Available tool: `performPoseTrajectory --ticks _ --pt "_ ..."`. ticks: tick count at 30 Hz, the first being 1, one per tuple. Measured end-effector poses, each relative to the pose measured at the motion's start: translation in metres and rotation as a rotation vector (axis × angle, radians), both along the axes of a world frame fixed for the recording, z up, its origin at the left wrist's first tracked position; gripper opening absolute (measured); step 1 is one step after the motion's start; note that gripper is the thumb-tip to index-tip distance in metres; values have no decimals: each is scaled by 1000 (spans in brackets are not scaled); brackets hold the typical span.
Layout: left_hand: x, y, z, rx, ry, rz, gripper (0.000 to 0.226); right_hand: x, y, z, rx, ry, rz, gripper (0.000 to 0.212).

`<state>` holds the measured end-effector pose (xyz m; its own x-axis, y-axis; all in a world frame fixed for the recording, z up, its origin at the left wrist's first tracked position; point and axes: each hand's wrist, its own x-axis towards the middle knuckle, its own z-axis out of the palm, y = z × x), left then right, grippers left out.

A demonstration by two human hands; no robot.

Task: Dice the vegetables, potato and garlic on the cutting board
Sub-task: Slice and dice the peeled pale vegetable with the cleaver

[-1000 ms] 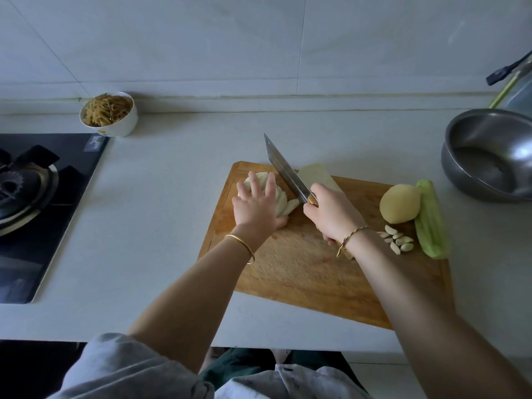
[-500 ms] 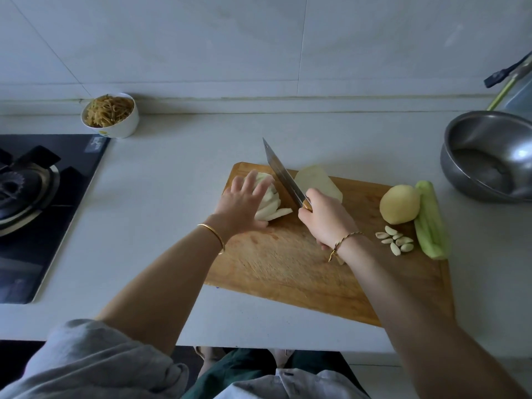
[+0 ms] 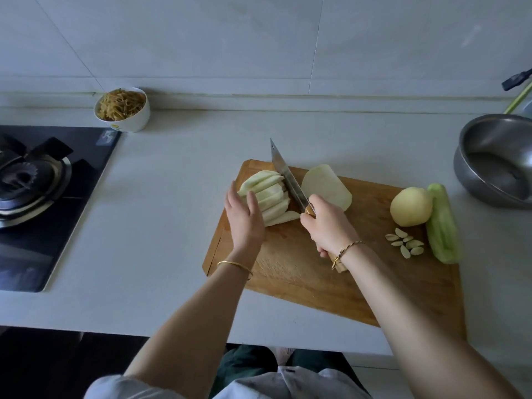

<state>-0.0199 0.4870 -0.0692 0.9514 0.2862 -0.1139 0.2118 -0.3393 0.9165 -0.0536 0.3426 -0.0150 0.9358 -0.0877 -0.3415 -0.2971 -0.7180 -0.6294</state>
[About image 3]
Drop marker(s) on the wooden cutting board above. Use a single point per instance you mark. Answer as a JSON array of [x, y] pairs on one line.
[[291, 270]]

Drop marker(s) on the gold bangle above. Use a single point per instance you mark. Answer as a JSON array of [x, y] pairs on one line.
[[234, 266]]

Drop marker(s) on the peeled yellow potato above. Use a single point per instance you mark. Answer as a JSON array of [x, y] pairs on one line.
[[411, 206]]

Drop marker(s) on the black gas stove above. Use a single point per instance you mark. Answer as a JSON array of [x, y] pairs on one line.
[[58, 220]]

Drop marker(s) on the pile of white diced vegetable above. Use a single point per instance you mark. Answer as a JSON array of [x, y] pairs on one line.
[[328, 187]]

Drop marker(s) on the peeled green cucumber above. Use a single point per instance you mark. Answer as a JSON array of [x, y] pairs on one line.
[[442, 224]]

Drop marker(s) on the person's left hand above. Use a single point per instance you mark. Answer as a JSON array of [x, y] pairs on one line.
[[245, 228]]

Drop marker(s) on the white patterned garment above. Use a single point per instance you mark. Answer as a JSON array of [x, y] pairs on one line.
[[291, 384]]

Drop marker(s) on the white bowl of noodles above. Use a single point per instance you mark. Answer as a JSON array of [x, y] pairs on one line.
[[122, 108]]

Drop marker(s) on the dark green trousers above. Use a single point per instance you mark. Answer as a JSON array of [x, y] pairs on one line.
[[245, 365]]

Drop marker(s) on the person's right forearm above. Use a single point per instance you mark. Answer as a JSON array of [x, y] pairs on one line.
[[424, 328]]

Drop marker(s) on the pale green cabbage vegetable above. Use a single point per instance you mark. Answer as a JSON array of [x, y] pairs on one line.
[[270, 195]]

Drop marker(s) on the person's right hand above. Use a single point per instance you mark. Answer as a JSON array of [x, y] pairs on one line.
[[331, 227]]

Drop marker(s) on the person's left forearm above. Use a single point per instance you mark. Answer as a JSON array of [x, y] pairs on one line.
[[195, 336]]

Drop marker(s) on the person's right foot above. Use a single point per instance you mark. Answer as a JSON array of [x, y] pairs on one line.
[[281, 355]]

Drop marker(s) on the deep stainless steel bowl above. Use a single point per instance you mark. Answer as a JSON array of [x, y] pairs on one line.
[[507, 145]]

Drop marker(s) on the pile of garlic cloves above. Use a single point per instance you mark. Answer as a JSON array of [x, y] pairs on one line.
[[405, 243]]

